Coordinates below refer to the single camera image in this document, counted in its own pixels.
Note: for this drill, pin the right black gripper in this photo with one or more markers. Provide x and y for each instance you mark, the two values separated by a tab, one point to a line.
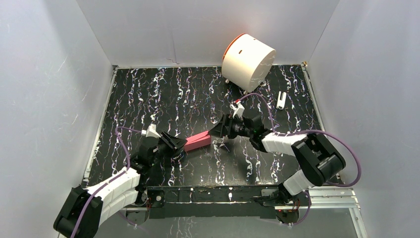
219	130

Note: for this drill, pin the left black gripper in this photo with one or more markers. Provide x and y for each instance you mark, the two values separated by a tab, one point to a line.
169	142

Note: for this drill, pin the pink paper box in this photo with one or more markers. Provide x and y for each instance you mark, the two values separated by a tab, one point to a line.
197	141

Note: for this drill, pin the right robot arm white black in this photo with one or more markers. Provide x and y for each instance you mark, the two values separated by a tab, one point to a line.
318	159

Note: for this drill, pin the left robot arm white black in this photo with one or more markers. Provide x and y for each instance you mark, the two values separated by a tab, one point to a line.
85	209

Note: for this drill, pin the small white plastic clip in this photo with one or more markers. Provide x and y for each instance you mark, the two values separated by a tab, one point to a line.
281	99

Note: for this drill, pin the white cylindrical container orange rim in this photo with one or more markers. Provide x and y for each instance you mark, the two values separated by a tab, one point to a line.
247	61

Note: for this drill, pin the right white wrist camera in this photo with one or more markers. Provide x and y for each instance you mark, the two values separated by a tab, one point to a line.
237	109

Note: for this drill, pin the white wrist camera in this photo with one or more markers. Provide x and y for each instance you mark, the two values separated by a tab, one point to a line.
237	109
151	131

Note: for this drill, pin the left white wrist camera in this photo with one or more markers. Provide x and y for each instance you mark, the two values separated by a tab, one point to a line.
151	131

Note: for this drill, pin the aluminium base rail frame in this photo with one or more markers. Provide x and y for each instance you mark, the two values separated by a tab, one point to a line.
238	201

